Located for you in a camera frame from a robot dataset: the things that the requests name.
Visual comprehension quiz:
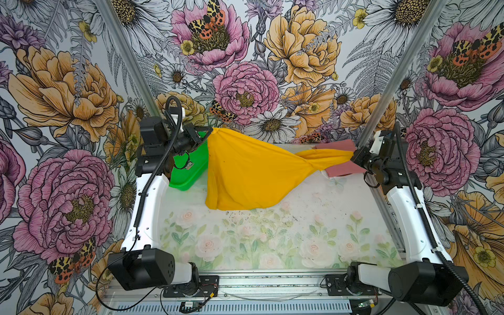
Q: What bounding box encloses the yellow t shirt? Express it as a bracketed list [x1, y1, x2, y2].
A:
[206, 128, 340, 211]

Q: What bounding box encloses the right aluminium corner post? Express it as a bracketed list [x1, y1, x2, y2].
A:
[357, 0, 447, 149]

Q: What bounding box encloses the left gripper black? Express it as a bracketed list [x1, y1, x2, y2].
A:
[163, 121, 213, 155]

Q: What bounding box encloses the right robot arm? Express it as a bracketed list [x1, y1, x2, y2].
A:
[346, 131, 469, 307]

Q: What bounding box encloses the green plastic basket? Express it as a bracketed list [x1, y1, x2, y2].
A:
[169, 141, 209, 191]

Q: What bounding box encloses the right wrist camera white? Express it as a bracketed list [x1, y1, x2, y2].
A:
[370, 130, 396, 158]

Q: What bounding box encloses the folded pink t shirt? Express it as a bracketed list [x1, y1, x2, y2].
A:
[313, 139, 366, 178]

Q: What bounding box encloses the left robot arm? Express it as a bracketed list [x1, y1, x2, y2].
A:
[108, 117, 212, 295]

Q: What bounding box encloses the left aluminium corner post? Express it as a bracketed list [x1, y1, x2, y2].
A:
[97, 1, 160, 116]

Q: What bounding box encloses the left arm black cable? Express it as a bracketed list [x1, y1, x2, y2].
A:
[95, 95, 184, 312]

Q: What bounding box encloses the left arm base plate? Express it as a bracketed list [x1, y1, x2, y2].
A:
[162, 275, 220, 298]

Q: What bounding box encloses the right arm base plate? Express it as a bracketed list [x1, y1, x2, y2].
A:
[321, 274, 377, 296]

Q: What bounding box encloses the aluminium corner post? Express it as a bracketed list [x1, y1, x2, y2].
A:
[97, 1, 160, 116]
[357, 0, 447, 149]

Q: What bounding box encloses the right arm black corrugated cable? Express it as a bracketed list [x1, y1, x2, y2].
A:
[393, 121, 489, 315]

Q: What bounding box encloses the aluminium front rail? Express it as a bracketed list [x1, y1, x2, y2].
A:
[98, 271, 450, 315]

